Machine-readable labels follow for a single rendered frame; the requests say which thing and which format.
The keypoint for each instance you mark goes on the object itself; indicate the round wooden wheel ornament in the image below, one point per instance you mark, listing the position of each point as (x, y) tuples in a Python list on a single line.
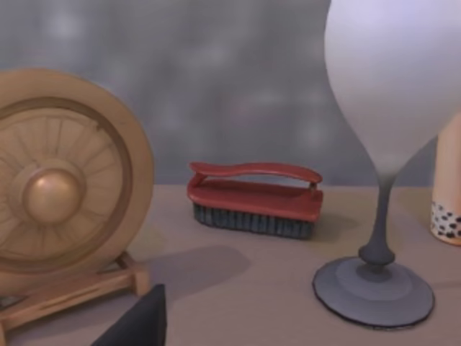
[(61, 202)]

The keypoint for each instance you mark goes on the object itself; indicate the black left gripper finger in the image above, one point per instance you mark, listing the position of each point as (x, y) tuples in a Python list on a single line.
[(142, 324)]

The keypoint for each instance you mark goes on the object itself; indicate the red scrubbing brush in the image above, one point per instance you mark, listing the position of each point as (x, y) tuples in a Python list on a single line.
[(252, 202)]

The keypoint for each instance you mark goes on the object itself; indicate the beige cup with dark beads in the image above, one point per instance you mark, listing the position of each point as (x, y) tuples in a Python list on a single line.
[(448, 187)]

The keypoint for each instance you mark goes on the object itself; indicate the grey stemmed glass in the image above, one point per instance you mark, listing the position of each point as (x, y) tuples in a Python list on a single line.
[(378, 144)]

